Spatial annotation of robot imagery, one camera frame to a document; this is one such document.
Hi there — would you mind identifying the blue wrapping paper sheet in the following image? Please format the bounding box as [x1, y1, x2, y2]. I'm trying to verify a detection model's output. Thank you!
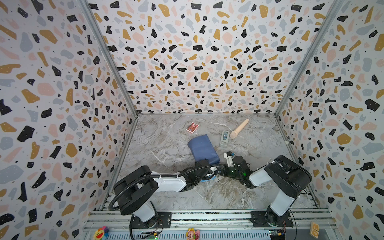
[185, 135, 220, 181]

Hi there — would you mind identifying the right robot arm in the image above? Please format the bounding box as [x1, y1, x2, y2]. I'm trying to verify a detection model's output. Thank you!
[223, 152, 312, 227]

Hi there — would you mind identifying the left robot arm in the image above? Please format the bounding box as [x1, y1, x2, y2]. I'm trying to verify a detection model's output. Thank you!
[108, 160, 223, 228]

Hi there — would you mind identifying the red playing card box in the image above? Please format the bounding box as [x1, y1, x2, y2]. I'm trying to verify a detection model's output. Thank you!
[186, 123, 199, 134]

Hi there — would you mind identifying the beige microphone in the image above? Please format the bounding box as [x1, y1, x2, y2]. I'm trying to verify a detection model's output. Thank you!
[230, 119, 249, 139]

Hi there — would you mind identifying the grey tape dispenser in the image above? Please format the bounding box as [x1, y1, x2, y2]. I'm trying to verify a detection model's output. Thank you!
[220, 131, 230, 148]

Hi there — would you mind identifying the pink yellow figure toy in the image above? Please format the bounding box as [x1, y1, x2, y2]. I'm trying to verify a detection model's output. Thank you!
[186, 228, 200, 240]

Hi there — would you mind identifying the wooden letter block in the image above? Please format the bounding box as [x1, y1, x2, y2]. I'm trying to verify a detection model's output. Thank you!
[310, 222, 320, 239]

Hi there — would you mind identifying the colourful smiley toy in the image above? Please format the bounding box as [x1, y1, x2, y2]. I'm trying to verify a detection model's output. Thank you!
[93, 226, 109, 240]

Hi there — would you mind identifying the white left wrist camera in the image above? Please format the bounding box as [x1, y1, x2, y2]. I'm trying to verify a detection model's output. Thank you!
[206, 167, 218, 178]

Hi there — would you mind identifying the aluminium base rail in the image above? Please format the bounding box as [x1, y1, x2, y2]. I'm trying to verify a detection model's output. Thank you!
[80, 209, 343, 240]

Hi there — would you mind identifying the aluminium left corner post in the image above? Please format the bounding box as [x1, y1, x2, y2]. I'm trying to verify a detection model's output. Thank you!
[78, 0, 138, 119]

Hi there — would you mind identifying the aluminium corner post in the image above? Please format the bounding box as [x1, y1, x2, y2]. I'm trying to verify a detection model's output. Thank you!
[274, 0, 343, 119]
[78, 0, 138, 119]

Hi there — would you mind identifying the aluminium right corner post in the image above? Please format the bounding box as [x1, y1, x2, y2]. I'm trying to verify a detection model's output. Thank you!
[274, 0, 343, 119]

